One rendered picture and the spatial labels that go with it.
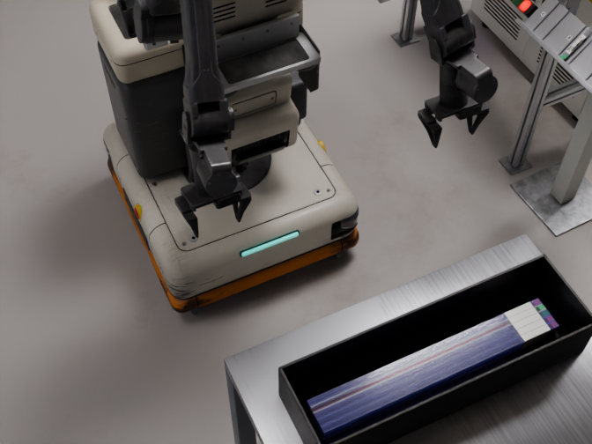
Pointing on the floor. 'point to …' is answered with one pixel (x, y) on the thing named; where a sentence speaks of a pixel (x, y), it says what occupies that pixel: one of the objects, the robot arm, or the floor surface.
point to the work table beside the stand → (562, 432)
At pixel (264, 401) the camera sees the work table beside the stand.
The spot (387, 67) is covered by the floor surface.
